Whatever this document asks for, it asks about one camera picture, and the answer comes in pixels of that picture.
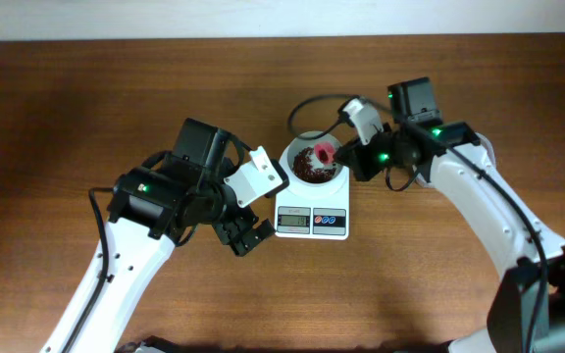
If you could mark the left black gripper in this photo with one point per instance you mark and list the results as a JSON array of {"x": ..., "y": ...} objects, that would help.
[{"x": 243, "y": 220}]

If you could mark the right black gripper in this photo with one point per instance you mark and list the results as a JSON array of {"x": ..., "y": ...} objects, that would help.
[{"x": 358, "y": 160}]

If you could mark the pink measuring scoop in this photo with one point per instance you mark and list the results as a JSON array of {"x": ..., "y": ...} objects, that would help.
[{"x": 324, "y": 152}]

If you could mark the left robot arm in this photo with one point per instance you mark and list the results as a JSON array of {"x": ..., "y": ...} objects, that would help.
[{"x": 209, "y": 177}]

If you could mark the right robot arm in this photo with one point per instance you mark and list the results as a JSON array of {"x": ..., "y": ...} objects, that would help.
[{"x": 528, "y": 310}]

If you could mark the white digital kitchen scale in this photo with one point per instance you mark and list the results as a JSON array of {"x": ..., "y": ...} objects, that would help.
[{"x": 313, "y": 210}]

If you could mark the white round bowl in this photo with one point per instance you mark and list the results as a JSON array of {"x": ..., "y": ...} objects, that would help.
[{"x": 308, "y": 140}]

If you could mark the red beans in bowl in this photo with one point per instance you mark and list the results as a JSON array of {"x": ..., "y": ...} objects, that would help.
[{"x": 307, "y": 167}]

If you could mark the clear plastic bean container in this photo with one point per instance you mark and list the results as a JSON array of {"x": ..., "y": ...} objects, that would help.
[{"x": 484, "y": 141}]

